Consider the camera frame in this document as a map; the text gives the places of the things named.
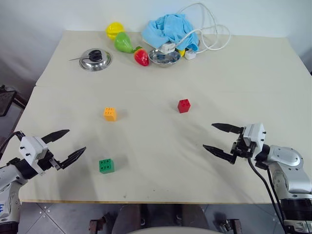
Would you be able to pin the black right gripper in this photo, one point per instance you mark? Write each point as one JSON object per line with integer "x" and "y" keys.
{"x": 241, "y": 149}

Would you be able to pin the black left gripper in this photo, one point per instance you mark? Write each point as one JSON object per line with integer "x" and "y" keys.
{"x": 47, "y": 161}

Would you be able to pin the green toy brick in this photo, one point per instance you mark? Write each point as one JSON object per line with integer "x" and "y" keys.
{"x": 106, "y": 165}

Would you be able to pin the red toy brick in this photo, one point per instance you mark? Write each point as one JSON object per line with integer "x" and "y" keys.
{"x": 183, "y": 105}

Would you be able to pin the orange toy brick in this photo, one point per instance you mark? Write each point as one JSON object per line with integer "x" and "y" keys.
{"x": 110, "y": 114}

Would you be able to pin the black side stand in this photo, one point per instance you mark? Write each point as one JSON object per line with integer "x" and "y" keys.
{"x": 7, "y": 100}

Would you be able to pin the white plug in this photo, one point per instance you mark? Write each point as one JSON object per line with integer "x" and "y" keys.
{"x": 190, "y": 54}

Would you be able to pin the steel pot lid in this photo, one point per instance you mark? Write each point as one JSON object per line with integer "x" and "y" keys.
{"x": 96, "y": 62}

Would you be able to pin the small yellow toy fruit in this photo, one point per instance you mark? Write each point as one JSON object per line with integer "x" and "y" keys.
{"x": 181, "y": 52}

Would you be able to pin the steel bowl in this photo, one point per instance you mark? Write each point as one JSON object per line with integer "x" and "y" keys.
{"x": 164, "y": 58}

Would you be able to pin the white power adapter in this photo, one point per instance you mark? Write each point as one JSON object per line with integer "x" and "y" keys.
{"x": 168, "y": 47}

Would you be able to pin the red toy strawberry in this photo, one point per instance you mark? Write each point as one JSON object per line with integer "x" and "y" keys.
{"x": 142, "y": 57}

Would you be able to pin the green toy pear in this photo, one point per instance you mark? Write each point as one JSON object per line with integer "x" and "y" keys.
{"x": 123, "y": 43}

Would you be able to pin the light blue towel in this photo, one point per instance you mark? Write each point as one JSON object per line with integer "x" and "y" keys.
{"x": 170, "y": 29}

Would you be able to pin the yellow toy pepper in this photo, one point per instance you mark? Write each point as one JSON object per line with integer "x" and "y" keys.
{"x": 114, "y": 30}

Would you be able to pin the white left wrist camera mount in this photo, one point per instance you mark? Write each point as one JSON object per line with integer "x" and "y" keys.
{"x": 31, "y": 148}

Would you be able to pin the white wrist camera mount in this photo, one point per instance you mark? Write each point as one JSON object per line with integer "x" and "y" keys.
{"x": 31, "y": 148}
{"x": 255, "y": 137}

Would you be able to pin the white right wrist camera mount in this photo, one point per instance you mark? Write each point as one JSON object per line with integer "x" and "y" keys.
{"x": 255, "y": 137}

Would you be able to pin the dark robot base frame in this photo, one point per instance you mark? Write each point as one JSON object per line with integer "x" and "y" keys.
{"x": 161, "y": 219}

